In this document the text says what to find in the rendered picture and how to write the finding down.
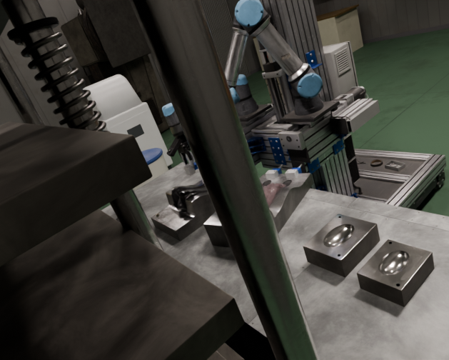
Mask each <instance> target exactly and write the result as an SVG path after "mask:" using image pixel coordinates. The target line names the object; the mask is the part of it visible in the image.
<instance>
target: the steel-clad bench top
mask: <svg viewBox="0 0 449 360"><path fill-rule="evenodd" d="M183 166H185V164H184V162H182V163H180V164H179V165H177V166H175V167H173V168H172V169H170V170H168V171H167V172H165V173H164V174H162V175H160V176H158V177H157V178H155V179H153V180H152V181H150V182H148V183H147V184H145V185H143V186H142V187H140V188H138V189H137V190H135V191H134V193H135V195H136V196H137V198H138V200H139V201H140V202H141V206H142V208H143V210H144V212H145V214H146V216H147V218H148V220H149V222H150V224H151V226H152V228H153V230H154V232H155V234H156V236H157V238H158V240H159V242H160V244H161V246H162V248H163V250H164V252H166V253H167V254H168V255H170V256H172V257H173V258H175V259H176V260H178V261H180V262H181V263H182V264H184V265H185V266H187V267H188V268H190V269H191V270H193V271H195V272H196V273H197V274H199V275H201V276H202V277H203V278H205V279H207V280H208V281H210V282H211V283H212V284H214V285H216V286H217V287H218V288H220V289H222V290H224V291H225V292H226V293H228V294H230V295H231V296H232V297H234V299H235V300H236V303H237V305H238V308H239V310H240V313H241V315H242V317H243V320H244V321H245V323H247V324H248V325H249V326H251V327H252V328H253V329H255V330H256V331H257V332H259V333H260V334H262V335H263V336H265V337H266V338H267V336H266V333H265V331H264V329H263V326H262V324H261V321H260V319H259V317H258V314H257V312H256V309H255V306H254V305H253V302H252V299H251V296H250V294H249V293H248V290H247V287H246V284H245V282H244V280H243V277H242V275H241V272H240V270H239V267H238V264H237V263H236V260H235V258H234V255H233V252H232V251H231V248H228V247H223V246H213V245H212V243H211V240H210V239H209V237H208V234H207V232H206V229H205V227H204V225H203V226H201V227H200V228H198V229H197V230H195V231H194V232H193V233H192V234H190V235H188V236H187V237H186V238H185V239H183V240H182V241H179V240H178V239H175V238H173V237H172V236H170V235H168V234H167V233H165V232H163V231H161V230H160V229H157V228H156V227H155V226H154V224H153V222H152V220H151V217H152V216H154V215H155V214H157V213H158V212H160V211H162V210H163V209H165V208H166V207H167V206H168V205H169V202H168V199H167V196H166V192H167V191H168V190H169V189H171V188H173V187H175V186H189V185H193V184H196V183H198V182H199V181H200V180H202V177H201V174H200V171H199V170H198V169H197V170H195V171H196V173H195V174H193V175H192V176H189V175H187V174H186V172H185V170H184V167H183ZM337 214H342V215H345V216H350V217H353V218H356V219H361V220H364V221H369V222H373V223H376V224H377V225H378V233H379V237H380V241H379V242H378V243H377V244H376V245H375V246H374V247H373V249H372V250H371V251H370V252H369V253H368V254H367V255H366V256H365V257H364V258H363V259H362V261H361V262H360V263H359V264H358V265H357V266H356V267H355V268H354V269H353V270H352V271H351V272H350V273H349V275H347V277H343V276H340V275H338V274H335V273H333V272H331V271H328V270H326V269H323V268H321V267H319V266H316V265H314V264H311V263H309V262H308V261H307V258H306V255H305V251H304V249H303V245H304V244H305V243H306V242H307V241H309V240H310V239H311V238H312V237H313V236H314V235H315V234H317V233H318V232H319V231H320V230H321V229H322V228H323V227H324V226H325V225H326V224H327V223H328V222H329V221H330V220H332V219H333V218H334V217H335V216H336V215H337ZM278 235H279V238H280V240H281V244H282V247H283V250H284V253H285V255H286V259H287V262H288V265H289V268H290V270H291V274H292V277H293V280H294V283H295V285H296V289H297V292H298V295H299V298H300V300H301V304H302V307H303V310H304V313H305V315H306V319H307V322H308V325H309V328H310V330H311V334H312V337H313V340H314V343H315V345H316V349H317V352H318V355H319V358H320V360H449V216H443V215H439V214H432V213H428V212H424V211H418V210H415V209H408V208H404V207H400V206H394V205H390V204H384V203H380V202H376V201H369V200H365V199H359V198H355V197H352V196H345V195H341V194H334V193H331V192H327V191H321V190H317V189H309V190H308V192H307V193H306V195H305V196H304V197H303V199H302V201H301V202H300V204H299V205H298V206H297V208H296V209H295V211H294V212H293V213H292V215H291V216H290V218H289V219H288V220H287V222H286V224H285V225H284V226H283V228H282V229H281V231H280V232H279V233H278ZM388 239H390V240H392V241H397V242H400V243H402V244H407V245H410V246H414V247H417V248H420V249H425V250H427V251H431V252H432V253H433V262H434V269H433V270H432V271H431V273H430V274H429V276H428V277H427V279H426V280H425V281H424V282H423V283H422V285H421V286H420V288H419V289H418V290H417V291H416V292H415V294H414V295H413V297H412V298H411V299H410V301H409V302H408V303H407V304H406V305H405V307H403V306H400V305H398V304H395V303H393V302H392V301H389V300H387V299H384V298H382V297H379V296H377V295H375V294H372V293H370V292H368V291H365V290H363V289H361V288H360V284H359V281H358V276H357V272H358V271H359V270H360V269H361V268H362V267H363V266H364V264H365V263H366V262H367V261H368V260H369V259H370V258H371V257H372V256H373V255H374V253H375V252H376V251H377V250H379V248H380V247H381V246H382V245H383V244H384V243H385V242H386V241H387V240H388Z"/></svg>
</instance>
